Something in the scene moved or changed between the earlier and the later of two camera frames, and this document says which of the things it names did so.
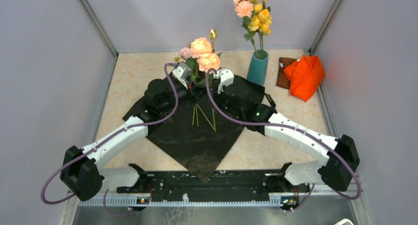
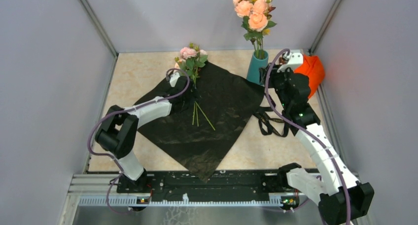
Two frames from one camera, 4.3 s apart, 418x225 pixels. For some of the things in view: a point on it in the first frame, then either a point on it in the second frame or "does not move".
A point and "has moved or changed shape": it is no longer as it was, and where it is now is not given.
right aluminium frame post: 327,20 does not move
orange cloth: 305,74 does not move
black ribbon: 271,102 has moved or changed shape
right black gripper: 217,97 to 273,73
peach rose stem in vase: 244,8 does not move
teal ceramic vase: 257,68 does not move
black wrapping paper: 202,129 does not move
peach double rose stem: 204,58 to 259,21
